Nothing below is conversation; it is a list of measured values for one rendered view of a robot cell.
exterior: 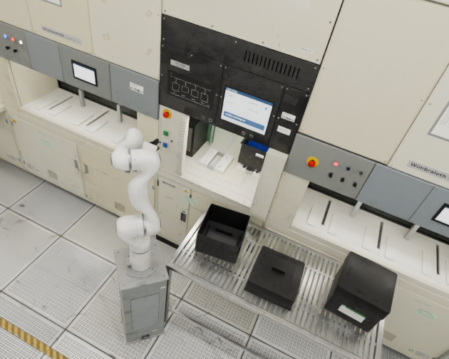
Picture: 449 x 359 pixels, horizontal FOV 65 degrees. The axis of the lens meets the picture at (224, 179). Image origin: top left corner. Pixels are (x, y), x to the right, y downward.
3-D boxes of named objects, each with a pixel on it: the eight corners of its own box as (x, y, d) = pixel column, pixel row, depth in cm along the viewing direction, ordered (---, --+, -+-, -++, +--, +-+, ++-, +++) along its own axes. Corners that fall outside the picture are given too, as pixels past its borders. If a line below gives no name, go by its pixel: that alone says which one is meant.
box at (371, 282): (322, 308, 206) (338, 285, 189) (335, 273, 226) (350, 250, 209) (369, 335, 198) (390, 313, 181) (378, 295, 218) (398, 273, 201)
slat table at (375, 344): (162, 321, 263) (165, 264, 212) (199, 262, 305) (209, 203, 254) (328, 412, 235) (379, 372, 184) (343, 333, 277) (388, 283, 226)
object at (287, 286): (243, 289, 207) (247, 278, 198) (259, 253, 228) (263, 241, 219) (290, 311, 201) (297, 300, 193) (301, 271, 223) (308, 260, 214)
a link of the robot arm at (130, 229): (152, 253, 194) (152, 225, 178) (117, 257, 189) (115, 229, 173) (150, 236, 203) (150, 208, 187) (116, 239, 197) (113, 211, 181)
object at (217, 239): (207, 219, 242) (210, 202, 231) (246, 231, 239) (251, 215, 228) (194, 250, 222) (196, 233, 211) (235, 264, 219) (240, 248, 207)
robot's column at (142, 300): (125, 345, 246) (120, 290, 195) (120, 308, 265) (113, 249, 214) (164, 334, 256) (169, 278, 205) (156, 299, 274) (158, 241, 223)
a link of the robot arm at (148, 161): (130, 228, 191) (160, 225, 196) (131, 242, 182) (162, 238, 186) (125, 144, 166) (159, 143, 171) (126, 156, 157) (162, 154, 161)
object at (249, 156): (234, 164, 268) (241, 131, 246) (244, 151, 282) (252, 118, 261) (264, 177, 263) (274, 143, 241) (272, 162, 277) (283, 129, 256)
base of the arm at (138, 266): (127, 281, 200) (125, 263, 187) (122, 254, 212) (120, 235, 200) (160, 273, 206) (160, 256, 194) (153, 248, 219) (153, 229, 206)
